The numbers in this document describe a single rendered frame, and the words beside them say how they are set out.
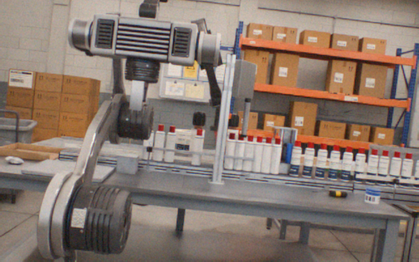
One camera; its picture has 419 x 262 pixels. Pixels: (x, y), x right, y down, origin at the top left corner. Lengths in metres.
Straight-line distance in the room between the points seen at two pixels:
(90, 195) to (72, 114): 4.30
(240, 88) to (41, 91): 3.86
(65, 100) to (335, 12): 4.63
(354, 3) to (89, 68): 4.71
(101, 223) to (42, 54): 6.23
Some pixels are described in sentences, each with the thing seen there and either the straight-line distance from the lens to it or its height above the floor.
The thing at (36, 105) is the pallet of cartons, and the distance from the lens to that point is 5.46.
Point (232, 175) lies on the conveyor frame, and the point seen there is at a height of 0.86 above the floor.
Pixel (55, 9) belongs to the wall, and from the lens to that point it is 7.11.
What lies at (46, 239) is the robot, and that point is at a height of 0.85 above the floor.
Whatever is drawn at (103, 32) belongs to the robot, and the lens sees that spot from 1.49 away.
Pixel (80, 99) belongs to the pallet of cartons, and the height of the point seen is 1.08.
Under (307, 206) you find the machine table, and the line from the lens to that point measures 1.77.
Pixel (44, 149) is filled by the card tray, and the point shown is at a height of 0.85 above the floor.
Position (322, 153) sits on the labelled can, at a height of 1.03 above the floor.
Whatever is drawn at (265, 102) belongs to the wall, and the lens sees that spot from 6.56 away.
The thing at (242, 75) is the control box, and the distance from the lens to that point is 1.95.
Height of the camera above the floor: 1.24
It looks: 3 degrees down
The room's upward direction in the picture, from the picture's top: 7 degrees clockwise
